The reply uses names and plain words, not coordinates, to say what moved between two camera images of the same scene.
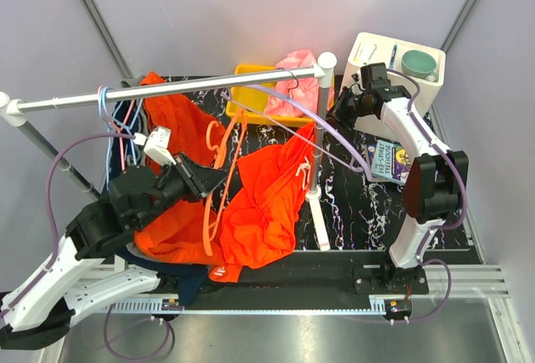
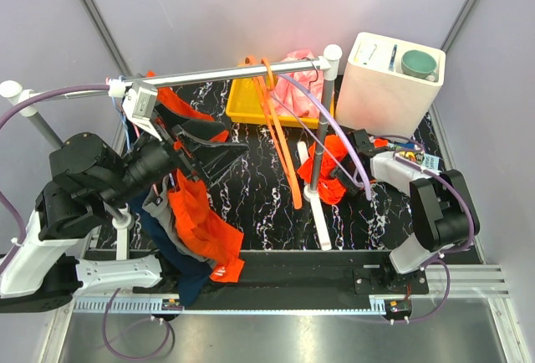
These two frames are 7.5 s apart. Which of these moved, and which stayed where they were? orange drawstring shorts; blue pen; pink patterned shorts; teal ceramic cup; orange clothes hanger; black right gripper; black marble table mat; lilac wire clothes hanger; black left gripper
Moved: orange clothes hanger; orange drawstring shorts; black left gripper; black right gripper; lilac wire clothes hanger
Stayed: pink patterned shorts; black marble table mat; teal ceramic cup; blue pen
